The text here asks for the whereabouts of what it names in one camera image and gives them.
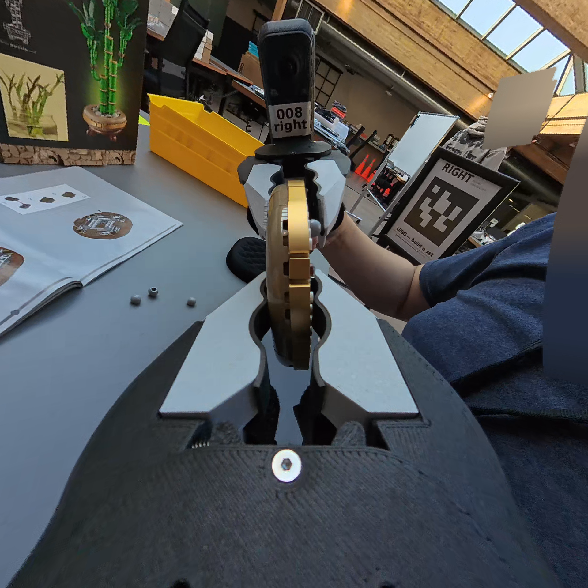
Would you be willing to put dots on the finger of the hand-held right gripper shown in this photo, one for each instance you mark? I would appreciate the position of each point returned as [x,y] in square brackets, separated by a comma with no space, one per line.
[328,193]
[257,193]

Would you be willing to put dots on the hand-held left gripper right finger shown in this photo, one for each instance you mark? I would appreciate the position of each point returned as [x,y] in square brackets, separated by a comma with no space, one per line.
[367,367]

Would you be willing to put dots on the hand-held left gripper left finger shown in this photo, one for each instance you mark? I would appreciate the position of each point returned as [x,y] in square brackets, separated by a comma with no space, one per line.
[211,367]

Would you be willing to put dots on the gold round lego base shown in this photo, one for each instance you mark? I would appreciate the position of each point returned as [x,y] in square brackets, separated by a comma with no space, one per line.
[298,275]

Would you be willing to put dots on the person's right forearm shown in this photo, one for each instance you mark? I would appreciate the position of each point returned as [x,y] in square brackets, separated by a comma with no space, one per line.
[381,271]

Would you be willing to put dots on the lego instruction booklet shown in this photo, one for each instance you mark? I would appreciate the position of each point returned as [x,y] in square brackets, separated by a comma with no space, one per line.
[69,239]

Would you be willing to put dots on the black lego set box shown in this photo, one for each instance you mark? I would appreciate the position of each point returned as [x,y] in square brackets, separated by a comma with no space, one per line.
[69,55]

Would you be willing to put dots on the person's right hand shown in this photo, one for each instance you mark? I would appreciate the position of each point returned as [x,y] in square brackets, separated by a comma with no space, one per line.
[337,236]

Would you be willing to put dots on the orange traffic cone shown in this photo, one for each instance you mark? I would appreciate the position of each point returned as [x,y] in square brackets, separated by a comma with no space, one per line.
[369,167]
[359,165]

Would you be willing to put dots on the cardboard box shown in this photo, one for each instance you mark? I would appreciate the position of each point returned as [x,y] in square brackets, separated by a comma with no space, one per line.
[250,69]

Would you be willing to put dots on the black wrist rest pad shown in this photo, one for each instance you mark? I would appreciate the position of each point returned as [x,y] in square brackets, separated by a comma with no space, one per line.
[246,257]

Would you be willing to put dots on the yellow plastic bin stack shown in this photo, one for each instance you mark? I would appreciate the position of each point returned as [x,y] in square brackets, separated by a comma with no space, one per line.
[197,138]

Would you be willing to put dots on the white whiteboard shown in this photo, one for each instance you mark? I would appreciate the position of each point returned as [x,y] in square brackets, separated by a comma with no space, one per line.
[422,142]

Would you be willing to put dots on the framed marker sign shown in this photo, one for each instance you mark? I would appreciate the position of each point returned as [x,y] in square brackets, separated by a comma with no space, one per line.
[441,206]

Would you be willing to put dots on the black office chair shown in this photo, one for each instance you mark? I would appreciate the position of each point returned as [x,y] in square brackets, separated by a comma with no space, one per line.
[179,46]

